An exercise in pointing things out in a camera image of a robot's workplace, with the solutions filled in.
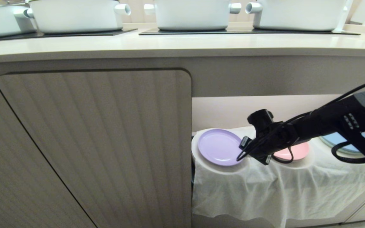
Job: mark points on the black cooktop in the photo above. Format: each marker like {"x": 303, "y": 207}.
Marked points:
{"x": 59, "y": 34}
{"x": 249, "y": 32}

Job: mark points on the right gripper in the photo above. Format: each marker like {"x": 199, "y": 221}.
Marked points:
{"x": 269, "y": 141}

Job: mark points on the pink plate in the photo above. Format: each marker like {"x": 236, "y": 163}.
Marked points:
{"x": 296, "y": 152}

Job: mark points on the purple plate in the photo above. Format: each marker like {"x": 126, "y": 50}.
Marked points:
{"x": 217, "y": 147}

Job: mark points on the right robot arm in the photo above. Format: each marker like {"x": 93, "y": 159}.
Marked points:
{"x": 328, "y": 120}

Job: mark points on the blue plate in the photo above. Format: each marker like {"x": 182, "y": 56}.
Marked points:
{"x": 336, "y": 139}

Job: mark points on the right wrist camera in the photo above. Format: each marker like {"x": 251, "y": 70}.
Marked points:
{"x": 260, "y": 117}

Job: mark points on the white cloth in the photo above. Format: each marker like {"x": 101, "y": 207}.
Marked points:
{"x": 265, "y": 190}

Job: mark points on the beige ribbed cabinet door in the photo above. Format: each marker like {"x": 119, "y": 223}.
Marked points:
{"x": 5, "y": 164}
{"x": 112, "y": 142}

